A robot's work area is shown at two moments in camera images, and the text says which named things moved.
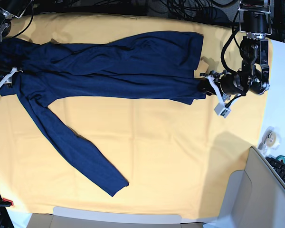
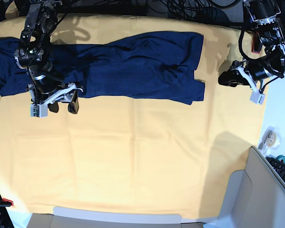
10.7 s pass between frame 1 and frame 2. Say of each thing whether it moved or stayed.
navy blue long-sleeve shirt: moved
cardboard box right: stayed
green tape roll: stayed
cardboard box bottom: stayed
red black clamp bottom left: stayed
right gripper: moved
